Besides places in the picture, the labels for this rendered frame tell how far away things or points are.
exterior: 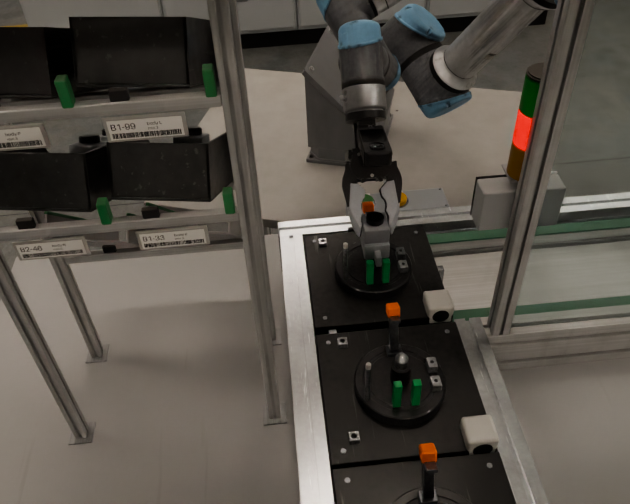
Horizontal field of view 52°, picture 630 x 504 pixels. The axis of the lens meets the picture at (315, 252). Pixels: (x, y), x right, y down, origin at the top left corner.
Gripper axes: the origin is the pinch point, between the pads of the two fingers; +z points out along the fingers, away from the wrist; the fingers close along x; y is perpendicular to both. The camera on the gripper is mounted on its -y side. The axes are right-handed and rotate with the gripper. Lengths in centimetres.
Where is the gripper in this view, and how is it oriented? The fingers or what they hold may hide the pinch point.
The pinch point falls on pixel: (375, 228)
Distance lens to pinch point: 111.8
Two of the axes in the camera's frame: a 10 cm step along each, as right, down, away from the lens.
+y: -0.5, -0.4, 10.0
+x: -10.0, 0.8, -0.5
